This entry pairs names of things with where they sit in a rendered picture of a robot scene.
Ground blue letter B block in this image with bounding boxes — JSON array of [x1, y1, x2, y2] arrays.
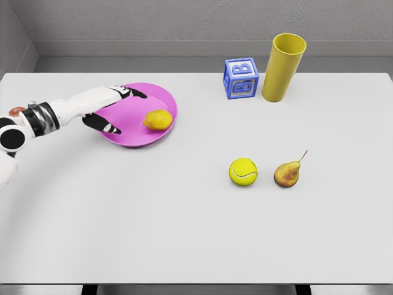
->
[[222, 57, 260, 100]]

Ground yellow tennis ball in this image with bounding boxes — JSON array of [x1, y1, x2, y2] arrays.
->
[[228, 157, 259, 187]]

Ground brown-yellow pear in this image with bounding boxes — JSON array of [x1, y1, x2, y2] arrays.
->
[[273, 150, 308, 188]]

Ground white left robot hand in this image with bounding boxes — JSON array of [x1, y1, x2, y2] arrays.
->
[[72, 85, 148, 135]]

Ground tall yellow cup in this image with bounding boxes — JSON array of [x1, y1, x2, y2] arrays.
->
[[262, 33, 307, 103]]

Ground yellow lemon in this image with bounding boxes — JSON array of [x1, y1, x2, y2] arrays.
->
[[142, 109, 173, 131]]

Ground pink round plate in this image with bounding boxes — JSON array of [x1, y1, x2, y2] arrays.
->
[[90, 82, 179, 149]]

